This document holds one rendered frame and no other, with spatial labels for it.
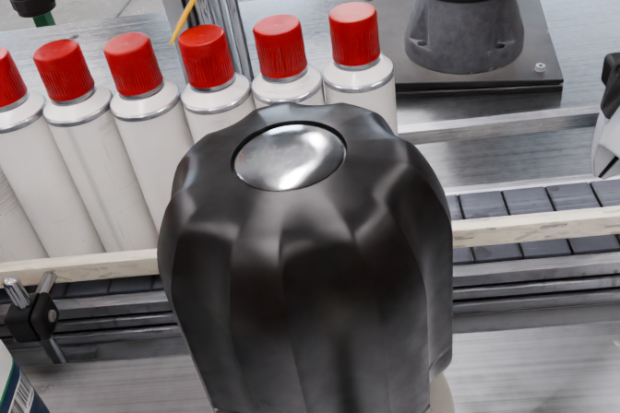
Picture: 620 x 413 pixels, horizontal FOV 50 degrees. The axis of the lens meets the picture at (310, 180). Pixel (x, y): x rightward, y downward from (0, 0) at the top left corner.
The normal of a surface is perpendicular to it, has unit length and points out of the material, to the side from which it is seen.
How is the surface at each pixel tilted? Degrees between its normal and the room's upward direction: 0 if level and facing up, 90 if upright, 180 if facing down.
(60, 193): 90
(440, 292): 90
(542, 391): 0
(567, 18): 0
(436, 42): 72
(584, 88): 0
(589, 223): 90
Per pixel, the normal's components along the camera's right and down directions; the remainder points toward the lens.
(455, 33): -0.32, 0.37
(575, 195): -0.13, -0.77
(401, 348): 0.57, 0.46
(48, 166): 0.74, 0.34
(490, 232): 0.00, 0.63
